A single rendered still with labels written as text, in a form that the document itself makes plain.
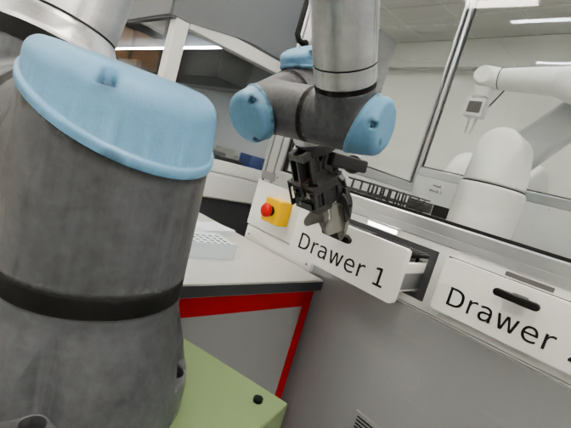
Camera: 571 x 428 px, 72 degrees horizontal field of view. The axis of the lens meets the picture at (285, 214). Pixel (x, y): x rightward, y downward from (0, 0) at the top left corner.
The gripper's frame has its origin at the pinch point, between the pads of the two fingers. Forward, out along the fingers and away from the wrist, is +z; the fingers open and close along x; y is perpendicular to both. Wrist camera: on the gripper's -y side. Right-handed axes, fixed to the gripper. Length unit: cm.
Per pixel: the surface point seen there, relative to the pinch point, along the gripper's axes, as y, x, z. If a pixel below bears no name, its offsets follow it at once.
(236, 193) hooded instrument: -26, -80, 27
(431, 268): -12.8, 14.2, 12.1
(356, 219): -15.3, -7.4, 8.7
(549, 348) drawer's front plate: -8.7, 38.1, 14.9
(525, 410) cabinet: -3.1, 38.1, 26.0
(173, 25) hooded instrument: -20, -81, -38
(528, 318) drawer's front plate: -10.6, 33.9, 12.2
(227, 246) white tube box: 12.9, -23.1, 6.2
